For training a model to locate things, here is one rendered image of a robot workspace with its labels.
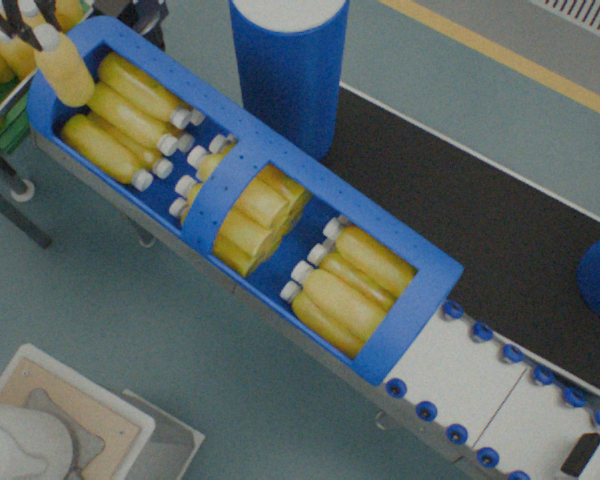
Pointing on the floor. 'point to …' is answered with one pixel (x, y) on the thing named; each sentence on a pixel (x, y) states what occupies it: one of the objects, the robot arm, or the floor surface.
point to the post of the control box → (12, 214)
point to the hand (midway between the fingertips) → (38, 25)
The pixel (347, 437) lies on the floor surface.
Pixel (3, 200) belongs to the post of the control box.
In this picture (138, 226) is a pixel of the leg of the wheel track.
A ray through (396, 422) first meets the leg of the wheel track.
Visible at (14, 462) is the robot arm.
